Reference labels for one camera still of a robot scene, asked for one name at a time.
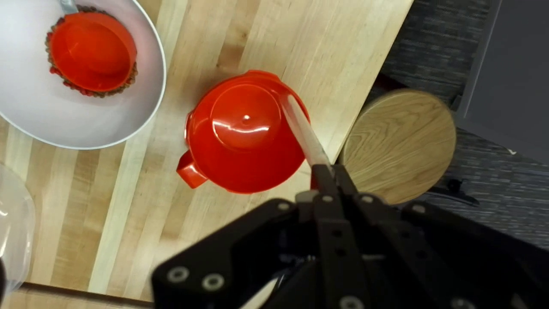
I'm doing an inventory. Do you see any white ceramic bowl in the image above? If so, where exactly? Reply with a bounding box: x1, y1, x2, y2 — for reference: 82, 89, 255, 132
0, 0, 166, 149

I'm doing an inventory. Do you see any clear lidded container yellow toy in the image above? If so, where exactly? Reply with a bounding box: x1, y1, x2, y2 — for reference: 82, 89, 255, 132
0, 166, 34, 297

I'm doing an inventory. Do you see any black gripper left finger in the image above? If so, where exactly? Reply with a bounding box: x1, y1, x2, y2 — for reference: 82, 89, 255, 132
312, 164, 367, 309

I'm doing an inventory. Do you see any orange plastic bowl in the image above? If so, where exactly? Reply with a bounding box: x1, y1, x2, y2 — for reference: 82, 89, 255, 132
176, 70, 306, 194

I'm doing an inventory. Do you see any clear white straw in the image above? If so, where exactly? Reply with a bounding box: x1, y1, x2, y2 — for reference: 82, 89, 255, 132
282, 96, 329, 164

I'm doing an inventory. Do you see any red measuring cup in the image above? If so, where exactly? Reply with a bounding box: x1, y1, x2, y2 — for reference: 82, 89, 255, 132
44, 5, 137, 97

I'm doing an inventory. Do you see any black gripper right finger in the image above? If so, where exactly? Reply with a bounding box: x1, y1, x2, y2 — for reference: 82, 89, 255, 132
332, 164, 475, 309

